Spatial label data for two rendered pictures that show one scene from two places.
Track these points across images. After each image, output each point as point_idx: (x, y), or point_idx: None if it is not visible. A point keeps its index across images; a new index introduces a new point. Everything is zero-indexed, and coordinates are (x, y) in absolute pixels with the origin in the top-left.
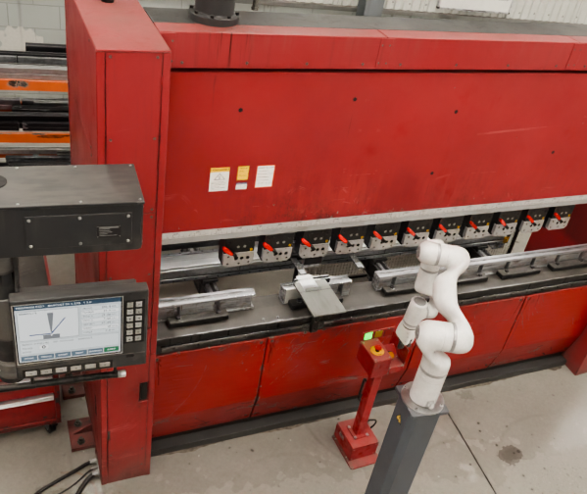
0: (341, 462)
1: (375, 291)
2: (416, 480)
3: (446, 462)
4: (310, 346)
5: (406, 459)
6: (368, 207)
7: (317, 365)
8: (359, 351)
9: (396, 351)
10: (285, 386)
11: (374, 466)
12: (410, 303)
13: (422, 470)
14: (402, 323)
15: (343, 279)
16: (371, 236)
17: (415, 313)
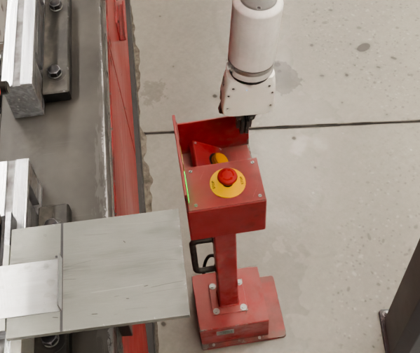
0: (266, 349)
1: (47, 116)
2: (318, 230)
3: (285, 171)
4: (130, 344)
5: None
6: None
7: (139, 336)
8: (196, 226)
9: (210, 144)
10: None
11: None
12: (251, 26)
13: (299, 213)
14: (238, 85)
15: (15, 178)
16: None
17: (276, 31)
